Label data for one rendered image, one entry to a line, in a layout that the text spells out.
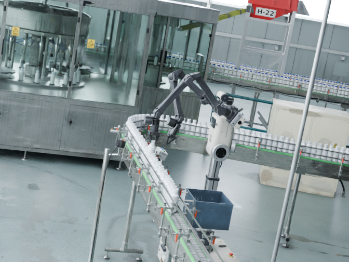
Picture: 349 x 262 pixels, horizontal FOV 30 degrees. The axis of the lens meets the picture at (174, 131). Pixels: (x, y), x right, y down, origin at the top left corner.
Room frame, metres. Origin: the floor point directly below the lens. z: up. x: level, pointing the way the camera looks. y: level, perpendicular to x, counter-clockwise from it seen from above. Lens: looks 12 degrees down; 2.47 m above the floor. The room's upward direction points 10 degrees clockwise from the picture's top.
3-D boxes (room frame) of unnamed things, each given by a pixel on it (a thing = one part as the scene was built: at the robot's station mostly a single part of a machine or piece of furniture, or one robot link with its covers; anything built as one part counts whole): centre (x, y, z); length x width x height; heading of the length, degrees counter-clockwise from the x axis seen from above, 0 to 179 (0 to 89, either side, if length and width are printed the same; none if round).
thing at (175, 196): (4.32, -0.08, 1.08); 0.06 x 0.06 x 0.17
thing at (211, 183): (5.64, -0.41, 0.74); 0.11 x 0.11 x 0.40; 15
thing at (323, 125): (9.38, -1.90, 0.59); 1.10 x 0.62 x 1.18; 87
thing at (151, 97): (11.31, 0.59, 1.15); 1.63 x 1.62 x 2.30; 15
